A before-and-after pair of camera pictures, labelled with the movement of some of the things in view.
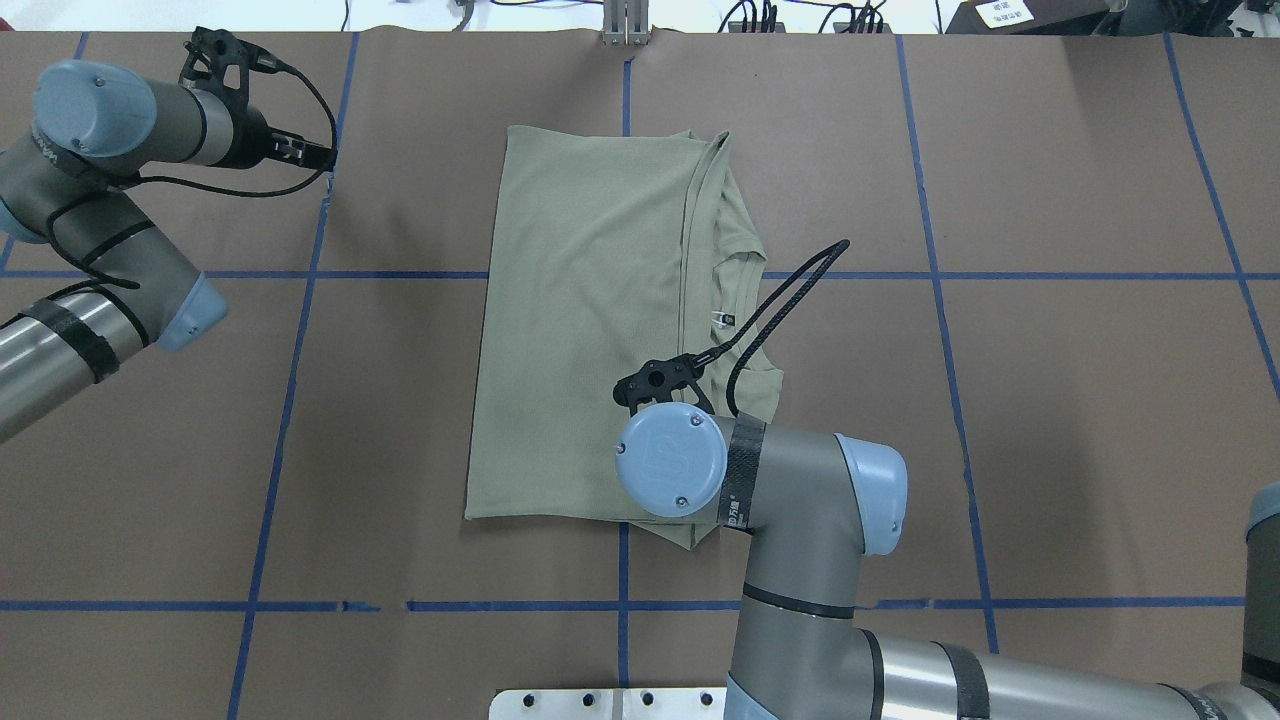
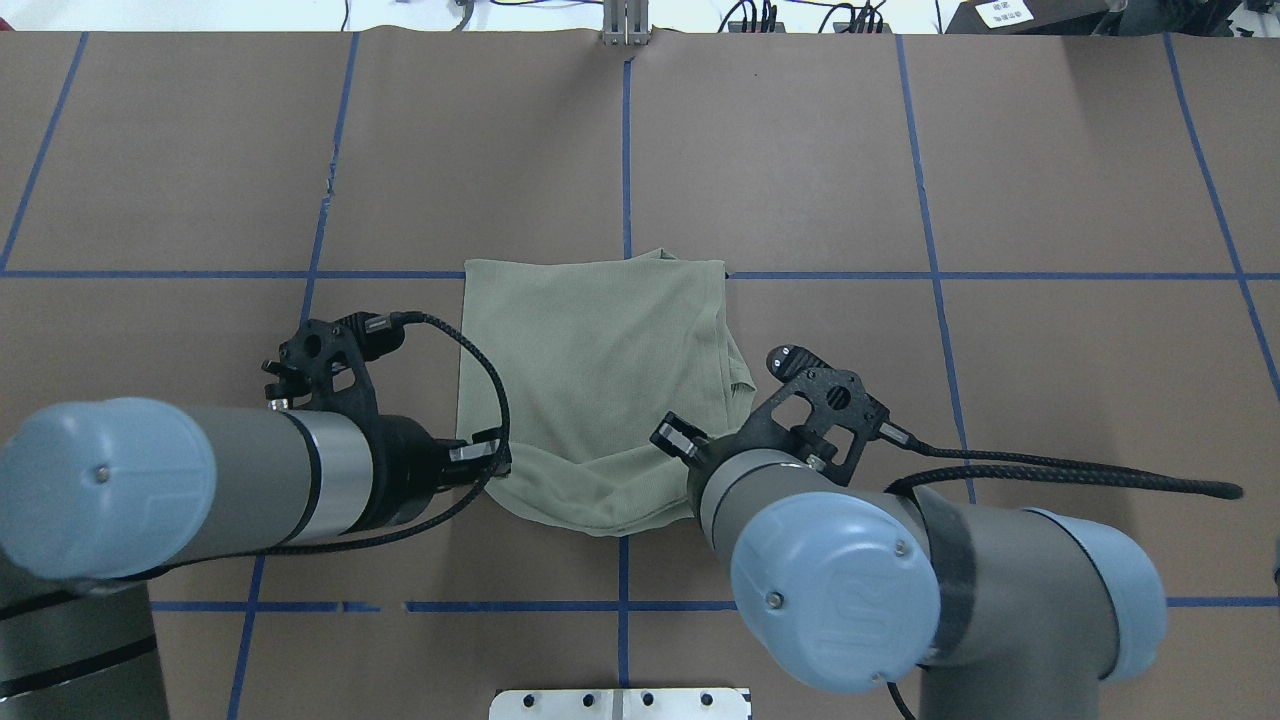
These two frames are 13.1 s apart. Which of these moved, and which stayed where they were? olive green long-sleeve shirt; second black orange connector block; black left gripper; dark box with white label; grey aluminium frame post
Moved: black left gripper; olive green long-sleeve shirt
Stayed: second black orange connector block; dark box with white label; grey aluminium frame post
